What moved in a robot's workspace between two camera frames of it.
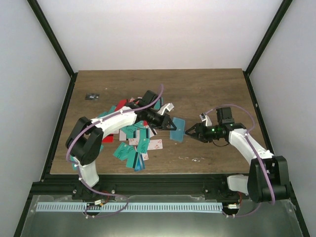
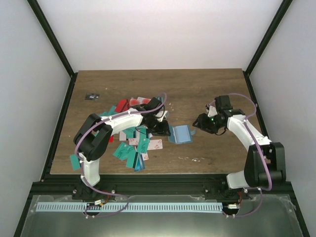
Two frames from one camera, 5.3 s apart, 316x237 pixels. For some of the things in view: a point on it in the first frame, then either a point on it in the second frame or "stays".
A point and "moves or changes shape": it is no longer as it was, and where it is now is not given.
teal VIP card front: x=124 y=151 stays
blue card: x=140 y=163 stays
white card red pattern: x=155 y=144 stays
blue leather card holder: x=178 y=134 moves or changes shape
